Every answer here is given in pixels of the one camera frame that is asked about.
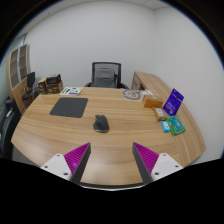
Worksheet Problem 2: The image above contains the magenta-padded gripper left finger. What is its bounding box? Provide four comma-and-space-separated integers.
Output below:
40, 142, 92, 184

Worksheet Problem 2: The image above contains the dark grey mouse pad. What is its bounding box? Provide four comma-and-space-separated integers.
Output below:
49, 97, 89, 119

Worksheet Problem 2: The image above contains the black mesh office chair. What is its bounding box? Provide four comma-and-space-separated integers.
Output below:
84, 61, 130, 90

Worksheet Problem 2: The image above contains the grey backpack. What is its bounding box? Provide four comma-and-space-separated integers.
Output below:
94, 67, 117, 88

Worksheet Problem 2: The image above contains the black computer mouse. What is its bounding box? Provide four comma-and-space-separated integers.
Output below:
92, 114, 110, 134

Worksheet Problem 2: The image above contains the small blue box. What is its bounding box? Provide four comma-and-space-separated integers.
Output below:
161, 120, 171, 133

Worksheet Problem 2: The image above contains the small brown cardboard box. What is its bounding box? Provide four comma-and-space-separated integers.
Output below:
37, 78, 48, 95

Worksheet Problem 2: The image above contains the wooden shelf unit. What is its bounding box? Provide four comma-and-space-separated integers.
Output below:
5, 43, 33, 114

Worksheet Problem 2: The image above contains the large brown cardboard box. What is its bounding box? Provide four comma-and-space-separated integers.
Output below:
45, 80, 64, 95

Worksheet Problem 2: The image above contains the clear bag with grey ring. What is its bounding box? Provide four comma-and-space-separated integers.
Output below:
122, 88, 154, 102

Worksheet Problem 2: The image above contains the green box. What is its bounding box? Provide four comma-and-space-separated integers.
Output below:
166, 115, 186, 136

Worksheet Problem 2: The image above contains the small black chair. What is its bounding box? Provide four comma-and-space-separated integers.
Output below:
21, 71, 40, 101

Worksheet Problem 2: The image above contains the white sticker sheet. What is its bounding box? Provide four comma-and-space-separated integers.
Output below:
59, 86, 84, 96

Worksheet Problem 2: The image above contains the black padded office chair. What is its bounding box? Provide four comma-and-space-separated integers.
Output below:
0, 96, 22, 159

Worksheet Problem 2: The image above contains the small yellow box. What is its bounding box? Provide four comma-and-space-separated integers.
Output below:
152, 106, 167, 122

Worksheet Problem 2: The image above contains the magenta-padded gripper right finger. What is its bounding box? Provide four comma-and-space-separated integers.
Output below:
132, 142, 184, 185

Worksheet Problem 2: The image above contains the black box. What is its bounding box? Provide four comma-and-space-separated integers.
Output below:
45, 73, 62, 85

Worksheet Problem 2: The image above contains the wooden side desk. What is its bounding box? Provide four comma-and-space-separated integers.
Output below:
130, 70, 174, 98

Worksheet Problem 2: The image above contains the orange-brown box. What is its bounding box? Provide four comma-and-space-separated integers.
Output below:
142, 94, 165, 109

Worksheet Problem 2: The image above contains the purple card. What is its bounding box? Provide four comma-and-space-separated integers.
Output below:
162, 88, 185, 117

